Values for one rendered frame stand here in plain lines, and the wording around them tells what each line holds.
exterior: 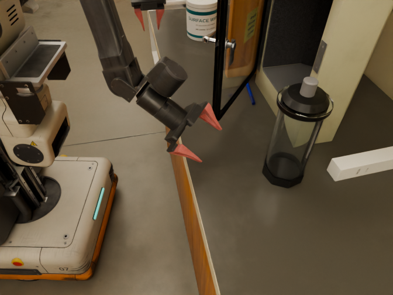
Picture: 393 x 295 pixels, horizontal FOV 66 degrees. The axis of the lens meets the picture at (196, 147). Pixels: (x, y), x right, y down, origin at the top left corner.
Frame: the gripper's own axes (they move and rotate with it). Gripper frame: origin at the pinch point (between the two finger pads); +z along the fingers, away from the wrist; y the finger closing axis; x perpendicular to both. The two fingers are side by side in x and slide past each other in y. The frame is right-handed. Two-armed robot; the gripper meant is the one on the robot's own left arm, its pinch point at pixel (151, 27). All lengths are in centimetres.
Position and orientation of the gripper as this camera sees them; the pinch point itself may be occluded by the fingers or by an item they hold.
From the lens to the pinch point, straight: 105.6
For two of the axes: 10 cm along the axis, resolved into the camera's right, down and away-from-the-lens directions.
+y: 9.8, -1.6, 1.5
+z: 0.0, 7.0, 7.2
